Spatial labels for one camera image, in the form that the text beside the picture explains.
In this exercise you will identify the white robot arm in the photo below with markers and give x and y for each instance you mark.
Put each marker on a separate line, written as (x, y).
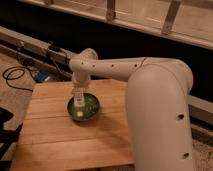
(156, 105)

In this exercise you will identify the green ceramic bowl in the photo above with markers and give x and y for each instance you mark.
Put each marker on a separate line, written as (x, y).
(86, 111)

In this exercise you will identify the black power adapter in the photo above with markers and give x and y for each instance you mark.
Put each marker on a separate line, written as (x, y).
(53, 48)

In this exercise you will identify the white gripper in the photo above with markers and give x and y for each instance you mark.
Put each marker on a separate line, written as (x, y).
(79, 86)

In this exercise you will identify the black object at left edge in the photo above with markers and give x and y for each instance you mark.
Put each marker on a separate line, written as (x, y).
(7, 137)

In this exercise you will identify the white plastic bottle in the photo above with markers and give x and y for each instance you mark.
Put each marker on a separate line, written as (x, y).
(79, 103)

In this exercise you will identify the blue box on floor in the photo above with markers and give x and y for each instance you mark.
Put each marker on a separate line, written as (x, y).
(41, 76)

